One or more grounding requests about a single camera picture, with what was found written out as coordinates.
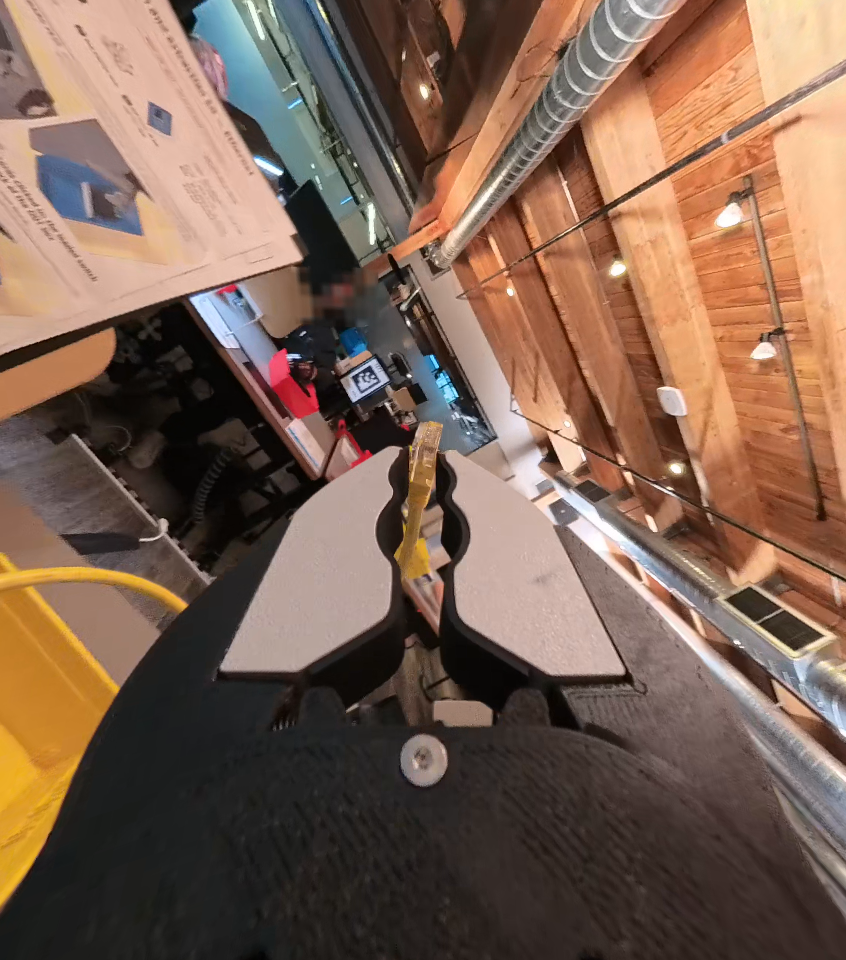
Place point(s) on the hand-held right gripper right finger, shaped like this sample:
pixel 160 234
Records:
pixel 528 592

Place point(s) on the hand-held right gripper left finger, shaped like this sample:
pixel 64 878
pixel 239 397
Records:
pixel 318 585

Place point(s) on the yellow plastic bin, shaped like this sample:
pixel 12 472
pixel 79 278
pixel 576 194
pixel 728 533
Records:
pixel 10 712

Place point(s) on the red plastic bin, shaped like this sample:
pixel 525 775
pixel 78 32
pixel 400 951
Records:
pixel 291 390

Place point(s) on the white ceiling sensor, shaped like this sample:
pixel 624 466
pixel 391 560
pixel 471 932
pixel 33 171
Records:
pixel 671 401

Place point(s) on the ceiling track lamp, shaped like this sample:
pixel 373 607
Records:
pixel 765 347
pixel 730 214

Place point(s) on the printed instruction sheets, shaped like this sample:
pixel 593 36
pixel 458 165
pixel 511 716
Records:
pixel 93 187

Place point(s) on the silver ventilation duct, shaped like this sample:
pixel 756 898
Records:
pixel 565 97
pixel 805 675

